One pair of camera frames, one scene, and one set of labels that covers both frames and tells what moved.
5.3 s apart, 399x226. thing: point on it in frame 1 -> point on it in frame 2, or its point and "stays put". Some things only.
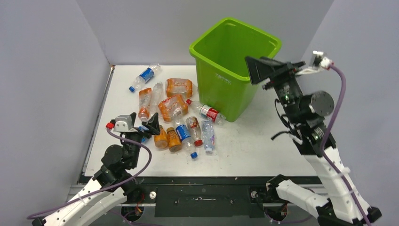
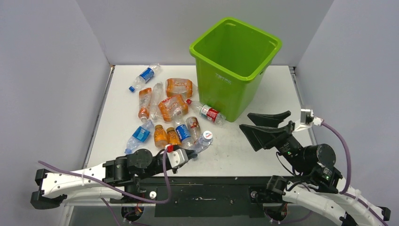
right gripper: x=260 y=67 -> x=263 y=136
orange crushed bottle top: x=174 y=86 stays put
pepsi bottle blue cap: x=187 y=141 stays put
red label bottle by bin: x=211 y=114 stays put
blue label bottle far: x=145 y=76 stays put
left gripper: x=152 y=124 -> x=190 y=153
